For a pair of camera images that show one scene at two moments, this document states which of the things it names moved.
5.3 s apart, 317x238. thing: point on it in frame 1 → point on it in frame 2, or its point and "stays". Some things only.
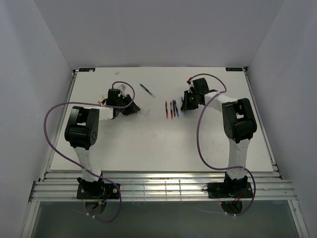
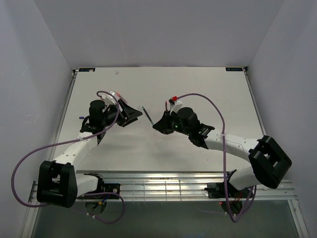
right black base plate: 229,190 stays
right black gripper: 186,105 → 163,125
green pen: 150,93 → 152,122
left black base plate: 98,191 stays
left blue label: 86,69 stays
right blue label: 234,69 stays
